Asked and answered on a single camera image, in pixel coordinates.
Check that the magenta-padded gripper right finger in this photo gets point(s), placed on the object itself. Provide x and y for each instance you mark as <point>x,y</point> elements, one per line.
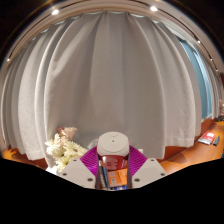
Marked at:
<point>148,171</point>

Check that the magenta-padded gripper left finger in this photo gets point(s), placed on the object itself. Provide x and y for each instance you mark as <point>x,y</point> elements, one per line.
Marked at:
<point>76,171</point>

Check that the red and white charger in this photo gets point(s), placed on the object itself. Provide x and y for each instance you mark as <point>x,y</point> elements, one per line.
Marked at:
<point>112,145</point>

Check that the white ceramic vase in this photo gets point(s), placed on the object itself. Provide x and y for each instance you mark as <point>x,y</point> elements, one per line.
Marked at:
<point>51,170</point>

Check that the white and pink flowers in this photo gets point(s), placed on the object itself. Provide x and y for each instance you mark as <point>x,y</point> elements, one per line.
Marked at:
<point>65,148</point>

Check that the orange flat book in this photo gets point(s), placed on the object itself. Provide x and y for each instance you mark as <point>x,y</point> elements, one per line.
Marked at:
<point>117,177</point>

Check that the red and white booklet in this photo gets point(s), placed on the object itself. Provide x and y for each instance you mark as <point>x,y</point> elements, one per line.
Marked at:
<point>206,137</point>

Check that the small dark flat object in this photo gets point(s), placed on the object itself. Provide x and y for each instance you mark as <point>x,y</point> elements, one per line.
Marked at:
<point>216,140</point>

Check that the white pleated curtain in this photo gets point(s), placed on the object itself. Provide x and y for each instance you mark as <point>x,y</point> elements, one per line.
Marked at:
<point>110,76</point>

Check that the glass window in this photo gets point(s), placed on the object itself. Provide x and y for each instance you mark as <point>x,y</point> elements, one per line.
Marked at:
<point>203,83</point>

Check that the ceiling spot lights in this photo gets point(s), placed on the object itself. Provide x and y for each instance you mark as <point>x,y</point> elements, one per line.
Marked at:
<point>55,12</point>

